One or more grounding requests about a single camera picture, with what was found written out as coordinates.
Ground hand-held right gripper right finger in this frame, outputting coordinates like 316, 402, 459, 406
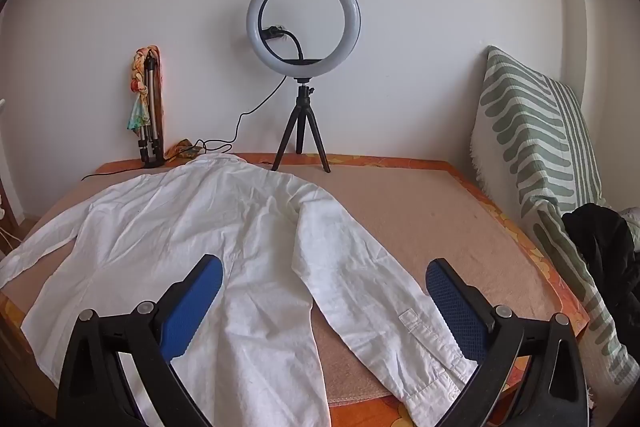
425, 258, 593, 427

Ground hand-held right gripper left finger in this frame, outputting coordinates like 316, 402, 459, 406
57, 254, 223, 427

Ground white linen trousers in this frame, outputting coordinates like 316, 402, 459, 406
0, 153, 478, 427

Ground beige blanket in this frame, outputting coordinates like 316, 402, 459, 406
10, 152, 576, 408

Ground small orange cloth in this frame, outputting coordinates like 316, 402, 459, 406
165, 138, 203, 159

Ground black cloth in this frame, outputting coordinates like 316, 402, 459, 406
561, 203, 640, 303

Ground bed with orange cover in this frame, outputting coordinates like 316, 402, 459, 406
0, 153, 591, 427

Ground folded silver tripod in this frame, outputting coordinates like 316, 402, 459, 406
132, 54, 166, 169

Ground green patterned white pillow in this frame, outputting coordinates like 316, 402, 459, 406
470, 46, 640, 400

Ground colourful scarf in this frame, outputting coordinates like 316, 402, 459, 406
127, 46, 163, 135

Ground black mini tripod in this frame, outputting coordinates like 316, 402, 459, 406
270, 78, 332, 174

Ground black gooseneck phone holder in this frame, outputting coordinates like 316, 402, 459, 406
264, 25, 326, 65

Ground black power cable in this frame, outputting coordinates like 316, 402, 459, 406
81, 76, 288, 182

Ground white ring light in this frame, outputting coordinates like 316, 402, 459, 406
246, 0, 362, 80

